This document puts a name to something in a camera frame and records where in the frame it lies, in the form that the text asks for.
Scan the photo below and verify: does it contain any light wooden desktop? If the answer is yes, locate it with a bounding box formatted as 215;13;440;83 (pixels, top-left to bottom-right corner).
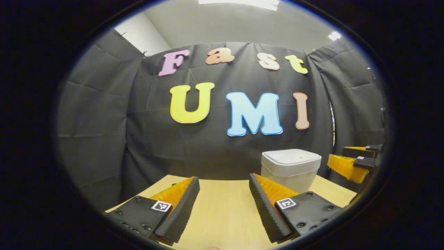
105;175;358;250

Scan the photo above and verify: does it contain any long ceiling light panel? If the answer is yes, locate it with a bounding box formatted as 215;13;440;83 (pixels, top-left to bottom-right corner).
198;0;280;11

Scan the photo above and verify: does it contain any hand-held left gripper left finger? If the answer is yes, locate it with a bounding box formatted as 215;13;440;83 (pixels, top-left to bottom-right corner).
104;176;200;246

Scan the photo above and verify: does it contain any black backdrop cloth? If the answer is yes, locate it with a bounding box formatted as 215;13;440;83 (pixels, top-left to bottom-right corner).
57;30;385;212

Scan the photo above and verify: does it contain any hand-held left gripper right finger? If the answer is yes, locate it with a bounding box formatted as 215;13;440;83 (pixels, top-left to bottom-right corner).
249;173;344;243

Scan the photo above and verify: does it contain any grey desktop garbage bin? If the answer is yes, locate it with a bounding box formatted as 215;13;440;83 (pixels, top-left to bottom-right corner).
261;149;322;194

